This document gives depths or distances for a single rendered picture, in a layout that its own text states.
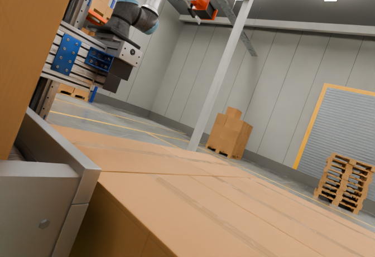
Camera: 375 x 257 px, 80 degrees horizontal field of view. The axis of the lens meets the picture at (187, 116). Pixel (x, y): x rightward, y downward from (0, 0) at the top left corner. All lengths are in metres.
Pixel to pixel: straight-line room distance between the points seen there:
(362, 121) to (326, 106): 1.22
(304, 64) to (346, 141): 3.49
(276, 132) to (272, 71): 2.79
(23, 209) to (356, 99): 10.16
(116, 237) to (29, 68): 0.33
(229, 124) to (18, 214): 7.64
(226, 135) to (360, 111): 4.94
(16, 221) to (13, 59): 0.25
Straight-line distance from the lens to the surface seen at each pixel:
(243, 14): 4.48
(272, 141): 10.19
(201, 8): 1.05
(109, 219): 0.50
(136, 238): 0.44
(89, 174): 0.39
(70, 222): 0.43
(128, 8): 1.43
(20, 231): 0.40
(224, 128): 7.93
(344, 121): 10.03
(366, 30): 10.77
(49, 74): 1.23
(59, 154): 0.46
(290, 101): 10.40
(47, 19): 0.48
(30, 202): 0.38
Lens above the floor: 0.74
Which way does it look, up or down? 1 degrees up
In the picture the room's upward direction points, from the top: 21 degrees clockwise
